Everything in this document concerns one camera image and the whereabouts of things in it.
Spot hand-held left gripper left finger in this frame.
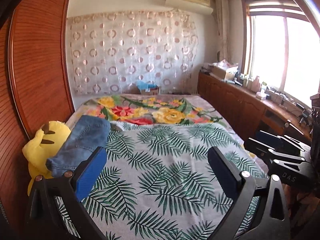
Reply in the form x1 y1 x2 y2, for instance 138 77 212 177
24 146 108 240

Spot open cardboard box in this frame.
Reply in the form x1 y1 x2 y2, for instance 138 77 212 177
212 66 237 80

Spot small black tripod device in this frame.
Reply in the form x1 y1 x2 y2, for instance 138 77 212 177
300 108 312 125

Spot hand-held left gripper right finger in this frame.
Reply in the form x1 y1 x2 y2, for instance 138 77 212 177
207 146 292 240

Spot wooden cabinet counter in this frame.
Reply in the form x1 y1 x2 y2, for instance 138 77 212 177
197 71 313 145

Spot crumpled paper pile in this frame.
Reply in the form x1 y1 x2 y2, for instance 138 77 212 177
212 59 239 69

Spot blue denim pants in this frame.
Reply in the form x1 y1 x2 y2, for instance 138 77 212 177
46 115 111 178

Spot yellow plush toy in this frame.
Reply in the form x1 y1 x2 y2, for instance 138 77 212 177
22 121 72 195

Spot wooden framed window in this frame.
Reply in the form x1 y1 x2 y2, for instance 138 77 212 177
241 0 320 103

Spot pale bunched window curtain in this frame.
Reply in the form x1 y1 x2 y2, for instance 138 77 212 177
215 0 230 62

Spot cardboard box with blue cloth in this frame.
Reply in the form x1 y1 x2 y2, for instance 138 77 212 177
136 81 160 95

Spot circle patterned sheer curtain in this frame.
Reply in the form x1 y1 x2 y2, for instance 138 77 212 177
67 10 199 95

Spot floral blanket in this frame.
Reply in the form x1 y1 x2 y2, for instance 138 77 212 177
66 94 240 130

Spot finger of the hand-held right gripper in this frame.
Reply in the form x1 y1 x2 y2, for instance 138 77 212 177
244 138 310 167
255 130 312 153

